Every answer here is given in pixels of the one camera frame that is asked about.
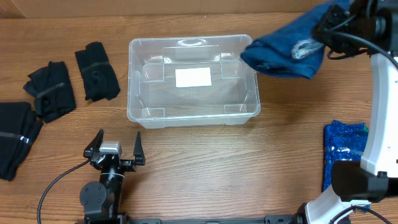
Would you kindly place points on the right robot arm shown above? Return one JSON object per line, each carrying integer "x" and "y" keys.
{"x": 356, "y": 184}

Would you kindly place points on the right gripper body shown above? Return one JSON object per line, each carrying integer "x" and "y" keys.
{"x": 345, "y": 45}

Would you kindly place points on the clear plastic storage bin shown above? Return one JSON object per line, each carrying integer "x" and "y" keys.
{"x": 154, "y": 101}

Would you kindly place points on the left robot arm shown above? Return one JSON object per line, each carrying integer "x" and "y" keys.
{"x": 101, "y": 199}

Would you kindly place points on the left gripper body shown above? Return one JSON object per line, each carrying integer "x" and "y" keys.
{"x": 125, "y": 162}

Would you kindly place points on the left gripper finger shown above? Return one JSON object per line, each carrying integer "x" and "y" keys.
{"x": 96, "y": 142}
{"x": 138, "y": 150}

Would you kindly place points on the black cloth bundle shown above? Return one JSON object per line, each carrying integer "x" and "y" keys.
{"x": 98, "y": 76}
{"x": 52, "y": 89}

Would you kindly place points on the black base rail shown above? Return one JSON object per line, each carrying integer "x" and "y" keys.
{"x": 268, "y": 219}

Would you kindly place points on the blue sequin fabric bundle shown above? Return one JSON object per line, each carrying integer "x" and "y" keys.
{"x": 342, "y": 142}

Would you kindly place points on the blue denim jeans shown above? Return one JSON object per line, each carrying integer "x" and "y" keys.
{"x": 291, "y": 51}

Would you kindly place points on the large black garment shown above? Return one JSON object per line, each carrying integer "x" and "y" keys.
{"x": 19, "y": 129}

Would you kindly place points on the white label in bin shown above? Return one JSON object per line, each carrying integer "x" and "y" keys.
{"x": 193, "y": 77}

